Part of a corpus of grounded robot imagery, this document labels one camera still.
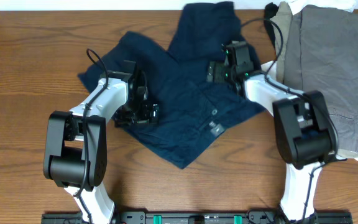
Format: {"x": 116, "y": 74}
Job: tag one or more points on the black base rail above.
{"x": 250, "y": 217}

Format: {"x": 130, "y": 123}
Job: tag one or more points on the grey shorts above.
{"x": 331, "y": 68}

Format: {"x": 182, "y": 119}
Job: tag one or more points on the khaki garment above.
{"x": 281, "y": 31}

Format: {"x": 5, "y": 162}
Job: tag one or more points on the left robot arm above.
{"x": 76, "y": 145}

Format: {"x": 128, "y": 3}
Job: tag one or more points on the navy blue shorts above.
{"x": 192, "y": 111}

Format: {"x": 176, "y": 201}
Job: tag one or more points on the black garment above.
{"x": 270, "y": 11}

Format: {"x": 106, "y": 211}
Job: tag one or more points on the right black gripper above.
{"x": 215, "y": 69}

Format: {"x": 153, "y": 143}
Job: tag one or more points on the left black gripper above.
{"x": 146, "y": 119}

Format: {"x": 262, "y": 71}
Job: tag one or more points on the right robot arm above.
{"x": 305, "y": 135}

